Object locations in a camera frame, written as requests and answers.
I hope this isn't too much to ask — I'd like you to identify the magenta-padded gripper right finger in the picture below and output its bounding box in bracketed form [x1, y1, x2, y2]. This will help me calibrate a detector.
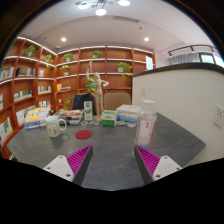
[134, 144, 184, 185]

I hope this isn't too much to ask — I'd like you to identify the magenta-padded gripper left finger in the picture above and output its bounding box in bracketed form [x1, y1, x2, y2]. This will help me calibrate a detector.
[43, 144, 94, 187]

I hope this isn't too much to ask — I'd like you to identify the clear plastic water bottle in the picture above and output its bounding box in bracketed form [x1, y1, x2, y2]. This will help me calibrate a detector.
[134, 99, 158, 150]

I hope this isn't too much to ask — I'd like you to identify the flat round red coaster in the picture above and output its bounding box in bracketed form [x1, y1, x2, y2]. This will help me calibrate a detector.
[74, 129, 93, 140]

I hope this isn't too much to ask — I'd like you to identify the white yellow-striped mug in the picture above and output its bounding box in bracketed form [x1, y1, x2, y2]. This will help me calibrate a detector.
[44, 114, 68, 138]

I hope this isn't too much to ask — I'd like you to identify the dark magazine stack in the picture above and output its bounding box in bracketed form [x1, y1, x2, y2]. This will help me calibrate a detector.
[58, 109, 84, 126]

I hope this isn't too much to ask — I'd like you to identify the colourful book stack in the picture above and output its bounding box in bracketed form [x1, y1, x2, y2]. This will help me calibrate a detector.
[23, 106, 51, 130]

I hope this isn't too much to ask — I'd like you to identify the white and blue tissue pack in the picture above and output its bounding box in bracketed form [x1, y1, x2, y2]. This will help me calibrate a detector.
[116, 113, 139, 124]

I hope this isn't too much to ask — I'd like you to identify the small white green carton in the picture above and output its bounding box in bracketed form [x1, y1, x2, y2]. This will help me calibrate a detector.
[83, 100, 94, 121]

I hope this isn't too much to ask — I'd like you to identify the green and white box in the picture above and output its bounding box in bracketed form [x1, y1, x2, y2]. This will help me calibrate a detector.
[101, 109, 118, 127]

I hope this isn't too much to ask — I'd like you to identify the wooden artist mannequin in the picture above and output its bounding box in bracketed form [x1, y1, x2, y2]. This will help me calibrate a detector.
[85, 69, 110, 122]

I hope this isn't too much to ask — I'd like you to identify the tan chair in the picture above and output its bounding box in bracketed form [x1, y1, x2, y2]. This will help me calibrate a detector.
[103, 92, 132, 111]

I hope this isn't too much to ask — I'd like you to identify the wooden shelf unit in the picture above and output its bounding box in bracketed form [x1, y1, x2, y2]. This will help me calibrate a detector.
[0, 35, 157, 159]

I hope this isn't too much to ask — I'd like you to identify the grey curtain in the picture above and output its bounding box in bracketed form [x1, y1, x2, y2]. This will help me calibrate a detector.
[169, 52, 201, 66]

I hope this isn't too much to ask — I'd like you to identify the window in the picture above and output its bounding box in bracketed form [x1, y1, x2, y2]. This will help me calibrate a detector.
[199, 52, 224, 68]

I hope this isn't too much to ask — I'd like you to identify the ceiling air vent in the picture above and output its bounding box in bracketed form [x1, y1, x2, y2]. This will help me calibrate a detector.
[112, 15, 140, 24]

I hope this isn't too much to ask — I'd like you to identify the multi-bulb ceiling lamp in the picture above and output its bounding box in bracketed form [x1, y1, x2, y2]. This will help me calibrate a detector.
[74, 0, 132, 17]

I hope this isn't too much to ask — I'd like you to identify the black curtain rail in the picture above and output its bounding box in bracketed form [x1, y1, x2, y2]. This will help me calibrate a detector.
[167, 44, 219, 57]

